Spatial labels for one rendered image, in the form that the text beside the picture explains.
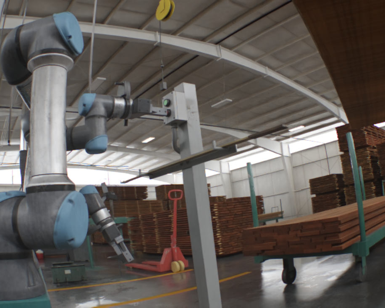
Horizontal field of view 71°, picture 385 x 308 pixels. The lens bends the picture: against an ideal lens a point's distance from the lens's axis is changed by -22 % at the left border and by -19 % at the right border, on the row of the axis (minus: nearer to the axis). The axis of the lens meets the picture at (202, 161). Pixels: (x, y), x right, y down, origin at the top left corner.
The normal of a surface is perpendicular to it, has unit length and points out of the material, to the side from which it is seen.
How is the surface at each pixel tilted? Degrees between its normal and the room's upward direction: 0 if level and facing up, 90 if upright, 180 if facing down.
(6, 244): 91
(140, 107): 100
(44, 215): 91
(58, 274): 90
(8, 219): 84
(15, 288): 72
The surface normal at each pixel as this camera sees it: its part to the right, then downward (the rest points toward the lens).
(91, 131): -0.04, -0.17
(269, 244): -0.76, -0.03
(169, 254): 0.65, -0.10
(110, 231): 0.38, -0.33
